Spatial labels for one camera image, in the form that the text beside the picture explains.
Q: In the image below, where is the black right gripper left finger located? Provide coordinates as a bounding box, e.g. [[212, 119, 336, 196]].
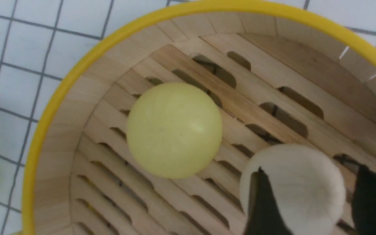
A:
[[244, 168, 292, 235]]

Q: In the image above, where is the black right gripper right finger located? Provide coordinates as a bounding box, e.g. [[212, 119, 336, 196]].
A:
[[351, 165, 376, 235]]

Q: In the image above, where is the beige bun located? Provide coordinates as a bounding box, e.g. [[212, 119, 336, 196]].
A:
[[239, 144, 346, 235]]

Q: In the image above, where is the pale yellow bun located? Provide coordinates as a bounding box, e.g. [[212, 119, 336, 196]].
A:
[[126, 82, 223, 179]]

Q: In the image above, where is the bamboo steamer tray yellow rim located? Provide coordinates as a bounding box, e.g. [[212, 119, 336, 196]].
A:
[[22, 0, 376, 235]]

